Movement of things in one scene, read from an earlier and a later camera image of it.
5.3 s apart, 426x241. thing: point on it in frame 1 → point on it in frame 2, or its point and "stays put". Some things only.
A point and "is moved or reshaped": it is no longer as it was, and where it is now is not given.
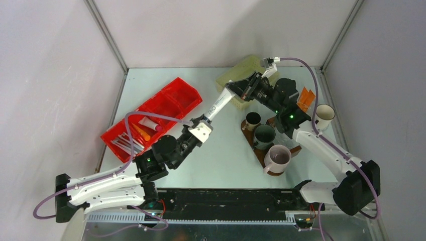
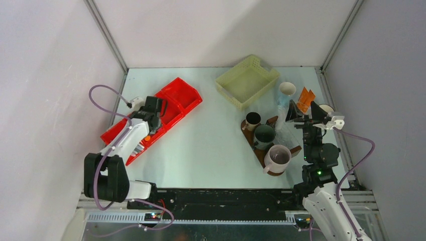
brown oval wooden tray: [261, 153] stays put
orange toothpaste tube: [306, 99] stays put
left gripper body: [186, 145] → [158, 125]
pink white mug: [277, 159] stays put
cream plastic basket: [250, 65] stays put
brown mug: [252, 119] stays put
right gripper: [246, 88] → [292, 114]
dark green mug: [264, 135] stays put
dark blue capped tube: [225, 98] is moved or reshaped
